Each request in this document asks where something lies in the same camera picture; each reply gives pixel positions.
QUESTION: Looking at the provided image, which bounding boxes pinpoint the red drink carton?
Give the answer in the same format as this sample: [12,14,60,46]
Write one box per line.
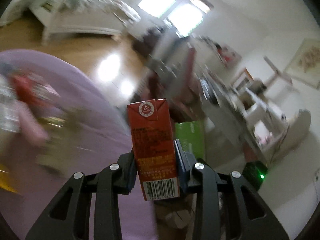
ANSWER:
[127,99,180,201]

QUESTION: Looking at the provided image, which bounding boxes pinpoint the yellow snack bag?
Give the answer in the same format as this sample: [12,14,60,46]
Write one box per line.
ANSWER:
[0,164,18,193]

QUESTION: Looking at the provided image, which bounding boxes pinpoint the beige snack wrapper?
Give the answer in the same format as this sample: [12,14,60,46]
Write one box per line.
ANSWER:
[36,108,84,178]

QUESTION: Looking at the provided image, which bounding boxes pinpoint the white desk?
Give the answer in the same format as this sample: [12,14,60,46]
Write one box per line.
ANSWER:
[197,37,313,165]

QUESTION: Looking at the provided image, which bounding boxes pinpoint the purple round table cloth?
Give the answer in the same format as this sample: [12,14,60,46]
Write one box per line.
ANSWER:
[1,49,158,239]

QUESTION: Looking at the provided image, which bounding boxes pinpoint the green snack bag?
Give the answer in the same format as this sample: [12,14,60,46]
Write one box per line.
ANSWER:
[175,121,205,159]

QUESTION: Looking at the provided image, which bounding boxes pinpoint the red Mickey box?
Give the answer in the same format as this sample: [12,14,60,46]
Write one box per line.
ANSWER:
[10,74,49,106]

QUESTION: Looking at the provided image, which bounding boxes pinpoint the pink grey desk chair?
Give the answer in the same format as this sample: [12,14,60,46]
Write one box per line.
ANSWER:
[137,33,201,122]

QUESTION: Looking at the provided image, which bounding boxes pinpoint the dark clothes pile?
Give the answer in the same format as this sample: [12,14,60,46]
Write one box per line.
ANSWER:
[132,26,165,58]

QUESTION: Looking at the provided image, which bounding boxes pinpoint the bright double window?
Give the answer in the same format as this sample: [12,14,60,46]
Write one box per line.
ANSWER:
[138,0,214,37]

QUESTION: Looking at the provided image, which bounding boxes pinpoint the white bed frame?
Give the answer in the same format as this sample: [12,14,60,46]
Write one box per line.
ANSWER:
[29,0,126,45]

